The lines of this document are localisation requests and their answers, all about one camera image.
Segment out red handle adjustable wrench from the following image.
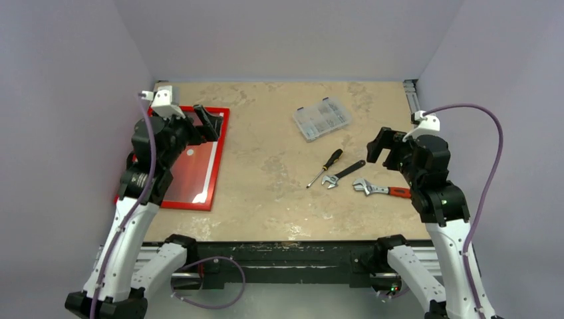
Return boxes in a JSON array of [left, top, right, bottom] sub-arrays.
[[352, 178, 412, 199]]

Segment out red picture frame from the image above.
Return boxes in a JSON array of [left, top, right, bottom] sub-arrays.
[[115, 106, 230, 211]]

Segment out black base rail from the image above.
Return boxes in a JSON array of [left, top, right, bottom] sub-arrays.
[[172, 241, 401, 292]]

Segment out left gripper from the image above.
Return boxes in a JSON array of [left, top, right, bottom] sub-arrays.
[[158, 104, 222, 167]]

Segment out black yellow screwdriver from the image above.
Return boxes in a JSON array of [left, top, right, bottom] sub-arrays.
[[306, 149, 343, 189]]

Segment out clear plastic screw box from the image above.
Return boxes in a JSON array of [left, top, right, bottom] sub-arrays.
[[293, 97, 353, 142]]

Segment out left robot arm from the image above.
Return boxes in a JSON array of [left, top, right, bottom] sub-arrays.
[[65, 105, 225, 318]]

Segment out black handle adjustable wrench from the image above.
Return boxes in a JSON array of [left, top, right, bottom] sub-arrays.
[[321, 159, 366, 189]]

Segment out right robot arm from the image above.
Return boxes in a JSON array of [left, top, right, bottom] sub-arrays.
[[366, 127, 498, 318]]

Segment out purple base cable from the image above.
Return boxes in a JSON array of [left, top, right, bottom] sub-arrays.
[[170, 257, 246, 310]]

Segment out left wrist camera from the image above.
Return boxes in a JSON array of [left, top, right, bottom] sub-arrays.
[[151, 85, 183, 119]]

